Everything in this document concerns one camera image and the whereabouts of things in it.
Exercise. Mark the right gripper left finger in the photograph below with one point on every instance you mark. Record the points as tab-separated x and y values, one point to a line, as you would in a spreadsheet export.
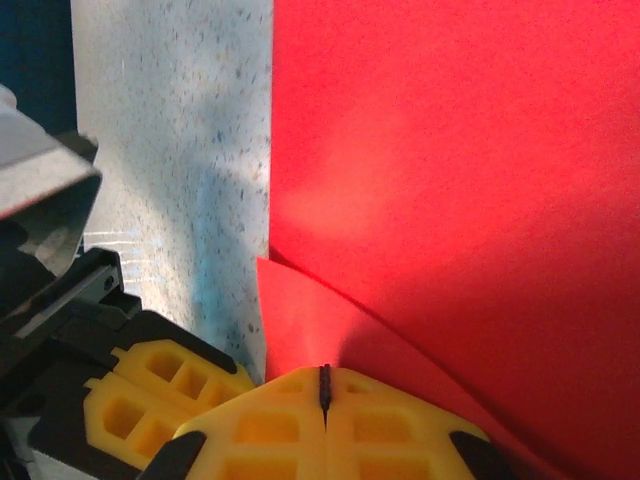
260	435

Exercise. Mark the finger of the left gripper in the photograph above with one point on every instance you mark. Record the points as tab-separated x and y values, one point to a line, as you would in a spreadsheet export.
115	425
170	370

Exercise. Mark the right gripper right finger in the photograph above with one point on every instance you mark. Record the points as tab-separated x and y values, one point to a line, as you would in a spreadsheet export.
395	440

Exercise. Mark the red cloth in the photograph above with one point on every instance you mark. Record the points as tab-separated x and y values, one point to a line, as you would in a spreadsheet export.
450	175

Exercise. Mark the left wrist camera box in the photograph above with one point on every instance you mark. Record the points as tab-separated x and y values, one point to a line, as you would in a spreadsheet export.
45	190

